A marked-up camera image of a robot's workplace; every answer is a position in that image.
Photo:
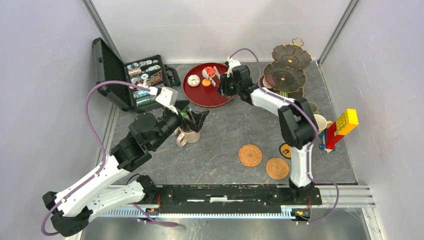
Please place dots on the three-tier gold dessert stand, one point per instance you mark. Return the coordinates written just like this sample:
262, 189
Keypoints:
286, 73

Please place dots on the red yellow block toy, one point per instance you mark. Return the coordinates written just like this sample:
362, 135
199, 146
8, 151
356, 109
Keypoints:
336, 131

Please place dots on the white sprinkled donut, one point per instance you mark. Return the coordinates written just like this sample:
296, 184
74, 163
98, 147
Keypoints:
193, 80

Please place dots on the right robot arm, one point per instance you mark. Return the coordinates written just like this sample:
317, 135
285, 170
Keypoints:
296, 121

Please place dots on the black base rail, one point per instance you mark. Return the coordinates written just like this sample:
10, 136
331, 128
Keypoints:
230, 200

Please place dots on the woven coaster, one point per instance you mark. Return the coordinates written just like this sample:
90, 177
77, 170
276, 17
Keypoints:
277, 168
250, 155

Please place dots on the woven coaster right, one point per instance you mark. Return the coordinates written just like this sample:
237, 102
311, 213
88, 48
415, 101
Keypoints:
277, 168

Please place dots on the black yellow round coaster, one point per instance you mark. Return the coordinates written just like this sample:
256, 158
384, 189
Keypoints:
285, 151

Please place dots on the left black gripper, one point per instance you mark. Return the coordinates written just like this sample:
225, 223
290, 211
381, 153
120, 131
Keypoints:
196, 120

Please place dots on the yellow cream mug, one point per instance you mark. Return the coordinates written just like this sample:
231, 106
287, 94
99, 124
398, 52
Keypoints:
322, 123

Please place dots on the black open case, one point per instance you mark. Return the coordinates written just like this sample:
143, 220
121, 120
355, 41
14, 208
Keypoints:
146, 72

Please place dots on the woven coaster left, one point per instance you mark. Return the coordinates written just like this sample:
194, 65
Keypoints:
250, 155

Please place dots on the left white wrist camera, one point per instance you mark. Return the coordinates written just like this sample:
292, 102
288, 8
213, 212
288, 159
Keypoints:
167, 97

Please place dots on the layered green cake slice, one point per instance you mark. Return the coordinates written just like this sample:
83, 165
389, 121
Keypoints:
284, 94

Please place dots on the green mug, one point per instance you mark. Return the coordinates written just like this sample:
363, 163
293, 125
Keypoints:
183, 113

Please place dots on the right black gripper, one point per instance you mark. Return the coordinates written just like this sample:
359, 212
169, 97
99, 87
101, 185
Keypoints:
223, 86

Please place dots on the orange macaron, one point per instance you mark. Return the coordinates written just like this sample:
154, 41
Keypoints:
206, 82

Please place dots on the small grey-green cup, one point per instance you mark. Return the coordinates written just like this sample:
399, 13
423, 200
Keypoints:
314, 108

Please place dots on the red round tray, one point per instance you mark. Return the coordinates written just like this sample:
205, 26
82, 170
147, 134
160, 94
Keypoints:
205, 96

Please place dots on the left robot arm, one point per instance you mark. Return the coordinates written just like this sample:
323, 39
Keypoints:
72, 209

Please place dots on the pink beige mug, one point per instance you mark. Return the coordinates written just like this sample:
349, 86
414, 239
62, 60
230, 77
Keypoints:
186, 137

